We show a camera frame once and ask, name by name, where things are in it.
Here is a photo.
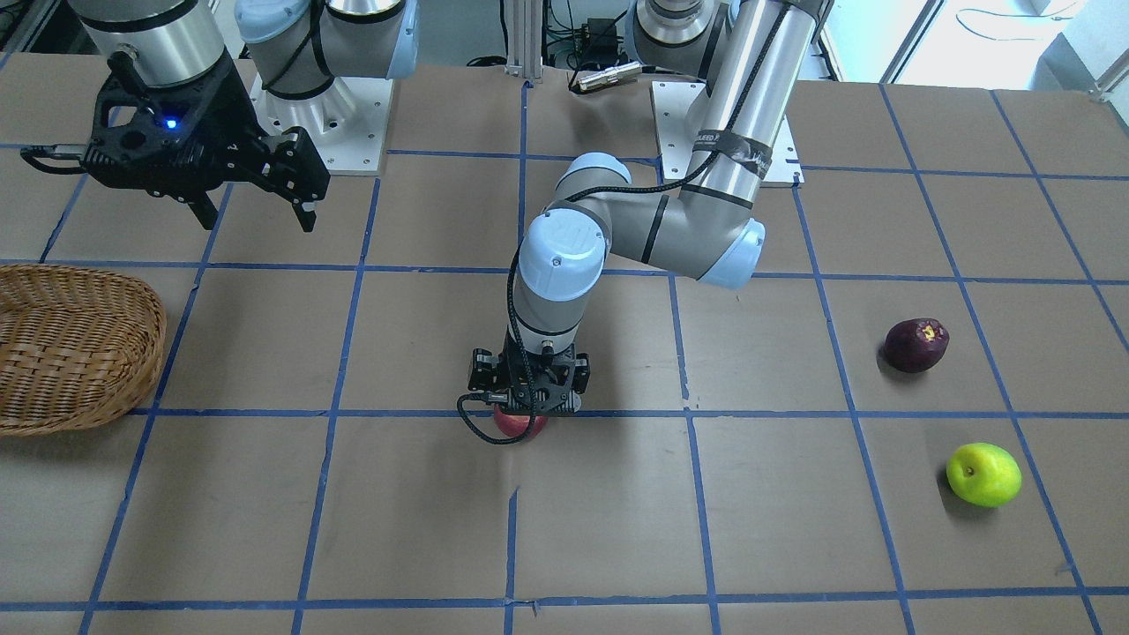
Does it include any green apple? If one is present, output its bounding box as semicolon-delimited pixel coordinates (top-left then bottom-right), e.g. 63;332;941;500
945;442;1023;508

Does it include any dark red apple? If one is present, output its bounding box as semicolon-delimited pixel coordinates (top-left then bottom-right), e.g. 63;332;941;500
879;318;949;374

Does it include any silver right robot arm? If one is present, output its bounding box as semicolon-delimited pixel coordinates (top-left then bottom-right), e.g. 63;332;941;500
49;1;419;232

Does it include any red yellow apple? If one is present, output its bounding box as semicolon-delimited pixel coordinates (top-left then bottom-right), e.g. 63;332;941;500
493;405;548;440

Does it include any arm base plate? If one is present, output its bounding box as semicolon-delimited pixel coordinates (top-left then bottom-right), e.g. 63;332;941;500
651;79;804;188
250;77;399;176

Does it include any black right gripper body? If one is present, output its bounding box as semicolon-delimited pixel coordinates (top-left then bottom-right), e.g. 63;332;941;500
84;49;271;197

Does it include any woven wicker basket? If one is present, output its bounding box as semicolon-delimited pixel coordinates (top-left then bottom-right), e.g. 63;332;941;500
1;264;167;437

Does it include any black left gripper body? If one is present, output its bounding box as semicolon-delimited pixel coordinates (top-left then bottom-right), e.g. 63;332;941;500
467;348;590;415

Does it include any aluminium frame post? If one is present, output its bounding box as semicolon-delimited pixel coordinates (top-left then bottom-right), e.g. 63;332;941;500
504;0;546;84

